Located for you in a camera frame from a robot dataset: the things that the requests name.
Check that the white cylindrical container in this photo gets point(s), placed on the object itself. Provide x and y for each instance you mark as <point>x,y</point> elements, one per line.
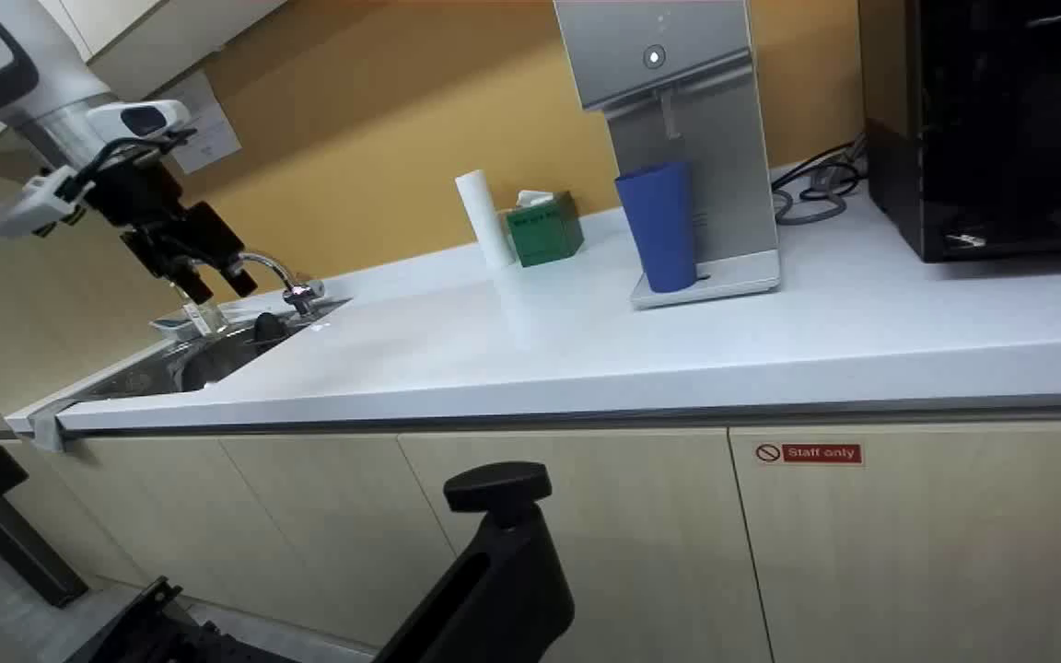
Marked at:
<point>485,221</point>

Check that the red warning sticker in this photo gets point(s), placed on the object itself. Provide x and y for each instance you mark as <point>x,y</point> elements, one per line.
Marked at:
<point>808,455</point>

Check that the black microwave oven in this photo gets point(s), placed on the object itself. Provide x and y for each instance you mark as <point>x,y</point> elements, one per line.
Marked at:
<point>1010,121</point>

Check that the beige upper cabinet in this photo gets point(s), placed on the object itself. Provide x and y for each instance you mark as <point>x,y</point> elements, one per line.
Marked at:
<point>148,35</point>

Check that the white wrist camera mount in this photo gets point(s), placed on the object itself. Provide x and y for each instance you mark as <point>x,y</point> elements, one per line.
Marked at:
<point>34,202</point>

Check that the chrome sink faucet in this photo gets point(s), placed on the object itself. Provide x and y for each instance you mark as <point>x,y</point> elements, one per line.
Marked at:
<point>290,283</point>

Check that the stainless steel sink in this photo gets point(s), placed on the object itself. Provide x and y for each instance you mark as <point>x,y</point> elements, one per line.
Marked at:
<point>203,358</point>

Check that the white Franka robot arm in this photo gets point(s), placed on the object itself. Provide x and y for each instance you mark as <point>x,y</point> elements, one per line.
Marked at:
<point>52,100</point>

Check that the white paper wall notice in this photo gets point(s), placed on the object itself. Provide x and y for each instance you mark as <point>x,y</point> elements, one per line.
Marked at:
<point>203,121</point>

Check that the blue plastic cup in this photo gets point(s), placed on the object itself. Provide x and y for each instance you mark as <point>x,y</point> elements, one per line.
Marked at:
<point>660,227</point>

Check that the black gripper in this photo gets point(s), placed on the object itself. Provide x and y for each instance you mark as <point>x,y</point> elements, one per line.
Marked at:
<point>164,213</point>

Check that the silver coffee maker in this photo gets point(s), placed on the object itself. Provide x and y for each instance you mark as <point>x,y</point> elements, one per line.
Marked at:
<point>718,132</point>

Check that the green tissue box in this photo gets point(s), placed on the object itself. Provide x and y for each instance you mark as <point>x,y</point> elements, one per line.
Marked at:
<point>546,231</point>

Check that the beige cabinet door with sticker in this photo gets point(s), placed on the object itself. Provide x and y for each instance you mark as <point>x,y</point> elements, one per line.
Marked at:
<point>947,555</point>

